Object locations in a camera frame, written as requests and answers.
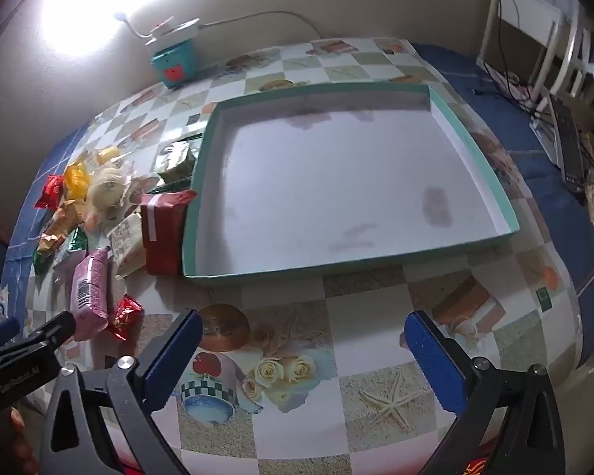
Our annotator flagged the white phone stand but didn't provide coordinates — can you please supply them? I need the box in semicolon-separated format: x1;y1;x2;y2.
529;114;558;164

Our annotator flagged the white gooseneck lamp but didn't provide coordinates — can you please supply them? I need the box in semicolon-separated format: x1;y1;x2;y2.
44;0;156;43

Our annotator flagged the checked printed tablecloth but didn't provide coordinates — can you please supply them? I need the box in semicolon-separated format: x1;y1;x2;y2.
10;37;582;461

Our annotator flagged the small teal box red label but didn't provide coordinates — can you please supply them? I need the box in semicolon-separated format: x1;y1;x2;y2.
150;42;199;89

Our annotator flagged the pile of small wrapped snacks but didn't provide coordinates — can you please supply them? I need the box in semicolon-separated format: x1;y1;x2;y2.
32;146;147;278

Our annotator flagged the red white-striped biscuit packet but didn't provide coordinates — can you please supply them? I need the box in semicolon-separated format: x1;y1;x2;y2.
139;189;199;276

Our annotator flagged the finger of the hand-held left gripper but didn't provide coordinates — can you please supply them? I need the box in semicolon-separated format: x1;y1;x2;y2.
0;311;77;364
0;317;21;354

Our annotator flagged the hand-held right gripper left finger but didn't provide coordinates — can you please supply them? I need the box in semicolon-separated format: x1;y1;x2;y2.
40;308;204;475

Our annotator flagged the white power cable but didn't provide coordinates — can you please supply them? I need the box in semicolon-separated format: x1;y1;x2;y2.
198;10;322;40

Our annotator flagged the green snack packet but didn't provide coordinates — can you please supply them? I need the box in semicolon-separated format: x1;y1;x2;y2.
156;139;201;184

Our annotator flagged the teal shallow cardboard box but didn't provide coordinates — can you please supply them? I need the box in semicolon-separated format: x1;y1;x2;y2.
181;82;520;289

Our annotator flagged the small red candy packet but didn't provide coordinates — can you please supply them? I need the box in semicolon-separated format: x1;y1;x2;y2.
106;294;145;341

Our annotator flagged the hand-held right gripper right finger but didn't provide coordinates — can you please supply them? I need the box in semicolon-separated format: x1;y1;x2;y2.
403;311;566;475

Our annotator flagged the black charging cable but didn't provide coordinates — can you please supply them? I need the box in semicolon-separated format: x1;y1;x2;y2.
470;0;550;114

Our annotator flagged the white power strip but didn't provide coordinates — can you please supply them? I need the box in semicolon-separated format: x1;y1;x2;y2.
148;18;201;43

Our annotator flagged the pink snack packet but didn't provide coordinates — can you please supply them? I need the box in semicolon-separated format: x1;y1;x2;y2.
70;246;112;342

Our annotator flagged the black smartphone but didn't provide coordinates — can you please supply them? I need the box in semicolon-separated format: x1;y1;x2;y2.
548;94;586;193

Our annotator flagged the cream snack packet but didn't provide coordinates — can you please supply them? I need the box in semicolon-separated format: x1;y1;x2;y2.
106;210;147;278

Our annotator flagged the white shelf rack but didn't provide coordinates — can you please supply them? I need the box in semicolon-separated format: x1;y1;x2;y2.
478;0;594;114

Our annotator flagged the orange snack packet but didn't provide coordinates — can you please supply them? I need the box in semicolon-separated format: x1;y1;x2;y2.
37;200;87;253

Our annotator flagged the person's left hand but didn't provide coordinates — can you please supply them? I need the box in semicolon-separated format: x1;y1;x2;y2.
9;396;34;463

